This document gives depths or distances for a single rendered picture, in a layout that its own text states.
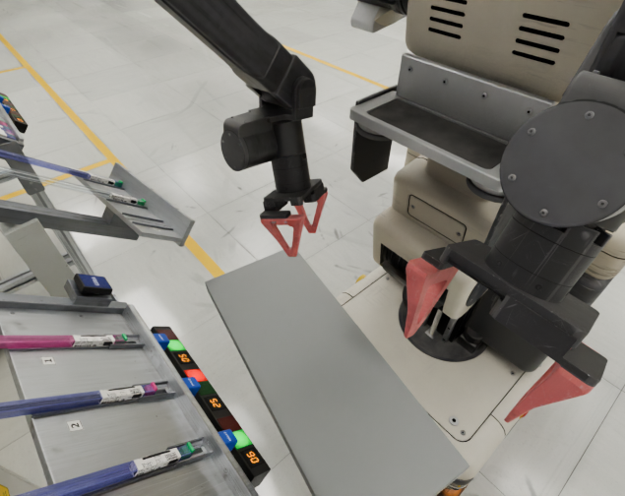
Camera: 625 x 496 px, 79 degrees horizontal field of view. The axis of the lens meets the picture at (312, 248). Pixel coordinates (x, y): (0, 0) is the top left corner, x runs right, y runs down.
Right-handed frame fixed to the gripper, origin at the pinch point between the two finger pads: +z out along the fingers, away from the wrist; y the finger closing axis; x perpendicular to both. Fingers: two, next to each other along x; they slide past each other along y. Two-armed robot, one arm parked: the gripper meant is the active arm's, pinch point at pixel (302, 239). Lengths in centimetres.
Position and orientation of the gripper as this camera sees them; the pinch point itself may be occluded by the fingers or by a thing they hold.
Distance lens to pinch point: 65.5
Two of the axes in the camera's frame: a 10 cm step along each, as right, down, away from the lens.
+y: 3.3, -4.3, 8.4
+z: 1.4, 9.0, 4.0
